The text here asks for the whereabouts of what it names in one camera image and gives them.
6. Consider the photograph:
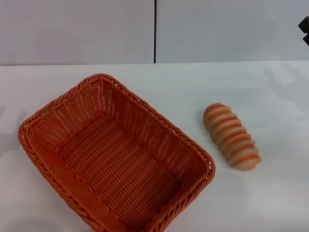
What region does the orange woven plastic basket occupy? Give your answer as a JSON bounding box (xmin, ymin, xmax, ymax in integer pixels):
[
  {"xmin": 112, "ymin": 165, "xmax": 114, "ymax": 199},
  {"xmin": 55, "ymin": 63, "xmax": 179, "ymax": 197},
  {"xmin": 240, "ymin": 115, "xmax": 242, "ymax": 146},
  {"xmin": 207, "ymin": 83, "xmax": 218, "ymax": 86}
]
[{"xmin": 17, "ymin": 73, "xmax": 216, "ymax": 232}]

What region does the striped ridged toy bread loaf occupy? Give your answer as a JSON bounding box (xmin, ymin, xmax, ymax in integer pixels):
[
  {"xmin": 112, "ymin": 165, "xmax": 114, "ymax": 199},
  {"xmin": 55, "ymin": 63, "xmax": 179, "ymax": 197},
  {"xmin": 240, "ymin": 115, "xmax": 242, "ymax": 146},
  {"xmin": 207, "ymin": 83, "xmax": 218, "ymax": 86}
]
[{"xmin": 203, "ymin": 102, "xmax": 262, "ymax": 172}]

